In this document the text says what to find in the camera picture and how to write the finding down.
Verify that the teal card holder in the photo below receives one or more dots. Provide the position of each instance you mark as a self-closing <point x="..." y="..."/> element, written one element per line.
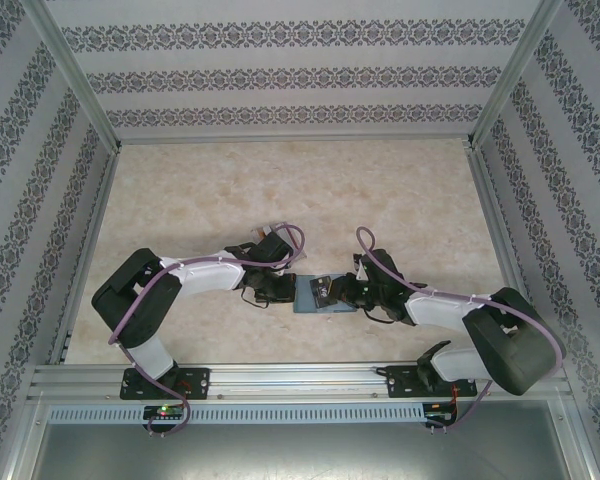
<point x="304" y="300"/>

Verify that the black VIP card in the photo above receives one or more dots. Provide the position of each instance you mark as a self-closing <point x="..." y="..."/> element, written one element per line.
<point x="322" y="292"/>

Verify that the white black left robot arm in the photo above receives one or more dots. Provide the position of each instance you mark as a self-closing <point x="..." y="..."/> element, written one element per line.
<point x="205" y="277"/>

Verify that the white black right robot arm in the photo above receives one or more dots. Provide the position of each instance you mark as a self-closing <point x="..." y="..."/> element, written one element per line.
<point x="435" y="310"/>

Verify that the grey silver card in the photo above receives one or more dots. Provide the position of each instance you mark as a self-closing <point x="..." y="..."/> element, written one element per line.
<point x="301" y="254"/>

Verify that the small controller board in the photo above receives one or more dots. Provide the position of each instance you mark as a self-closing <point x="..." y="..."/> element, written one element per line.
<point x="164" y="412"/>
<point x="440" y="414"/>

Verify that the aluminium mounting rail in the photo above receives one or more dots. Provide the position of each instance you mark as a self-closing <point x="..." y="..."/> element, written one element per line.
<point x="300" y="380"/>

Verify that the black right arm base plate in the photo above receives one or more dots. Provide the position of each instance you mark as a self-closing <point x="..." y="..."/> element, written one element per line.
<point x="402" y="382"/>

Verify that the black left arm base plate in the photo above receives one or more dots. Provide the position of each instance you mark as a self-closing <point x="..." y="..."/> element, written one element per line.
<point x="195" y="382"/>

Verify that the aluminium side frame rail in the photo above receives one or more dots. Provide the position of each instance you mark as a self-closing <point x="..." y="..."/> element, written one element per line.
<point x="505" y="250"/>
<point x="89" y="240"/>

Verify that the aluminium rear frame rail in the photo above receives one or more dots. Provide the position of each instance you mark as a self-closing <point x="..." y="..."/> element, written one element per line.
<point x="295" y="140"/>

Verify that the aluminium frame post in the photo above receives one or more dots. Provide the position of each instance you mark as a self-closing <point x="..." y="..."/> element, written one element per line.
<point x="515" y="70"/>
<point x="75" y="70"/>

